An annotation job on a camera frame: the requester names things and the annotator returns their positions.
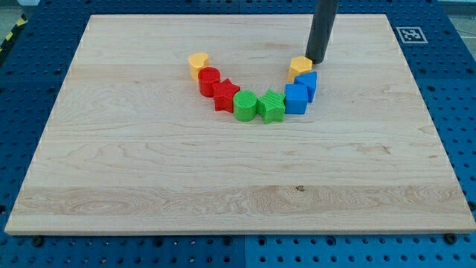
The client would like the yellow hexagon block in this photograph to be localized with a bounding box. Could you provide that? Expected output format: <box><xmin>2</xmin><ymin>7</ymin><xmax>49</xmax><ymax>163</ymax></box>
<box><xmin>288</xmin><ymin>56</ymin><xmax>313</xmax><ymax>83</ymax></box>

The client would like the blue triangle block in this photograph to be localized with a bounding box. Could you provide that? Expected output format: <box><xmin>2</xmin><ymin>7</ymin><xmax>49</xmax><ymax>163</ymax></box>
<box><xmin>294</xmin><ymin>71</ymin><xmax>318</xmax><ymax>103</ymax></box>

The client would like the green cylinder block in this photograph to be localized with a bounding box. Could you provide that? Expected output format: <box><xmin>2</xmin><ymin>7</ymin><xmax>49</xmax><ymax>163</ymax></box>
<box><xmin>233</xmin><ymin>90</ymin><xmax>257</xmax><ymax>121</ymax></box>

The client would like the green star block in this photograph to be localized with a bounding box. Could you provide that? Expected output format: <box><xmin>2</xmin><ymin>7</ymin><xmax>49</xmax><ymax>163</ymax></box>
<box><xmin>257</xmin><ymin>89</ymin><xmax>286</xmax><ymax>124</ymax></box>

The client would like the red star block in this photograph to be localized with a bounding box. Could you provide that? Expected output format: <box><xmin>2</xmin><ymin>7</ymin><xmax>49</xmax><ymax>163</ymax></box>
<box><xmin>212</xmin><ymin>79</ymin><xmax>240</xmax><ymax>113</ymax></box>

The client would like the red cylinder block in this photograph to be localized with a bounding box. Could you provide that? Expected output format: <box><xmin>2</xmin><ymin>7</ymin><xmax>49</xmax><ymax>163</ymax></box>
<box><xmin>198</xmin><ymin>67</ymin><xmax>221</xmax><ymax>98</ymax></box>

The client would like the blue cube block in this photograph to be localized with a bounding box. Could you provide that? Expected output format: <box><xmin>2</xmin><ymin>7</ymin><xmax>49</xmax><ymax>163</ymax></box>
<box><xmin>285</xmin><ymin>84</ymin><xmax>308</xmax><ymax>115</ymax></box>

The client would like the yellow heart block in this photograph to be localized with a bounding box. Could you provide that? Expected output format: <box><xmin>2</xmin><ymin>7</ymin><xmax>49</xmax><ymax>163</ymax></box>
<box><xmin>188</xmin><ymin>52</ymin><xmax>209</xmax><ymax>81</ymax></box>

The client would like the light wooden board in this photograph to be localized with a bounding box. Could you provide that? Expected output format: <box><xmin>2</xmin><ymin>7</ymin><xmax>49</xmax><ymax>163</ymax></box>
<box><xmin>5</xmin><ymin>14</ymin><xmax>475</xmax><ymax>236</ymax></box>

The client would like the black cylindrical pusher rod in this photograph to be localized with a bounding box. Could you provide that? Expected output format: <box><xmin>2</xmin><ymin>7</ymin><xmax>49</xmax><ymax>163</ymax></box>
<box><xmin>306</xmin><ymin>0</ymin><xmax>339</xmax><ymax>64</ymax></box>

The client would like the white fiducial marker tag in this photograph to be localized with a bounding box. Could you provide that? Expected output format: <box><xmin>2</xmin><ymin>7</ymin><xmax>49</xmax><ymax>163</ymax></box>
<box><xmin>396</xmin><ymin>26</ymin><xmax>428</xmax><ymax>44</ymax></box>

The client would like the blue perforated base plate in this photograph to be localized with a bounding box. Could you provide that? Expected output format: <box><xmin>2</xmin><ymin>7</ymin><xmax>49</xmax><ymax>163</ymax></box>
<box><xmin>1</xmin><ymin>1</ymin><xmax>475</xmax><ymax>267</ymax></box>

